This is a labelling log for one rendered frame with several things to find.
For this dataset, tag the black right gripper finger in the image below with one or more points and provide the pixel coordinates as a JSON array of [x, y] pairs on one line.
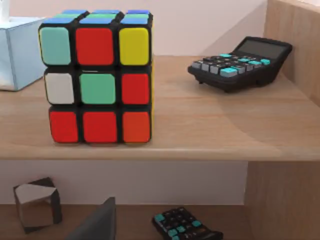
[[102, 225]]

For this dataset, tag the grey and black cube box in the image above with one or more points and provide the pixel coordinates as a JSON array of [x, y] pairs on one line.
[[35, 207]]

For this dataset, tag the black calculator with teal keys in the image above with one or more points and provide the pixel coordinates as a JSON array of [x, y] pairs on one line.
[[247, 70], [180, 222]]

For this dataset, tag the wooden open shelf unit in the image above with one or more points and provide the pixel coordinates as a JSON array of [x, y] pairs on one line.
[[200, 125]]

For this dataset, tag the multicoloured puzzle cube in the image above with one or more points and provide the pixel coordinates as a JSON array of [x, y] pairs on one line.
[[96, 82]]

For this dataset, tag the light blue tissue box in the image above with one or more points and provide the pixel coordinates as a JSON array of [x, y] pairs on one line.
[[17, 55]]

